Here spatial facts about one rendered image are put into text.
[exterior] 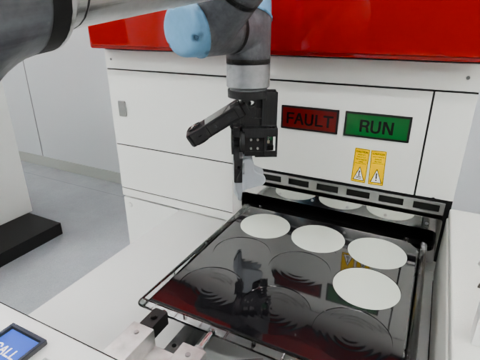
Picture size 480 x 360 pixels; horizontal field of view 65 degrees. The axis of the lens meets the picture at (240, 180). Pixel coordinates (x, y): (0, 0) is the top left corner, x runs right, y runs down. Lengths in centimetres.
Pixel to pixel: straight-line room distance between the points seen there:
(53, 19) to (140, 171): 83
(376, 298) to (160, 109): 64
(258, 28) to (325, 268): 40
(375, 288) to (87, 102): 304
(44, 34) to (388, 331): 51
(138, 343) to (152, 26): 62
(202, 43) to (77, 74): 293
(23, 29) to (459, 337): 48
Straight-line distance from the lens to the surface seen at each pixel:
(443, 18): 68
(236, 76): 64
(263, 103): 67
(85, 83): 339
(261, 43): 64
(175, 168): 98
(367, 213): 80
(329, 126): 77
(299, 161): 81
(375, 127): 75
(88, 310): 74
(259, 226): 77
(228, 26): 55
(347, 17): 70
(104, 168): 351
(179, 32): 55
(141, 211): 112
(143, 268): 81
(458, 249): 66
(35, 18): 25
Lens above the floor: 128
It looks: 22 degrees down
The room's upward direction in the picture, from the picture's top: straight up
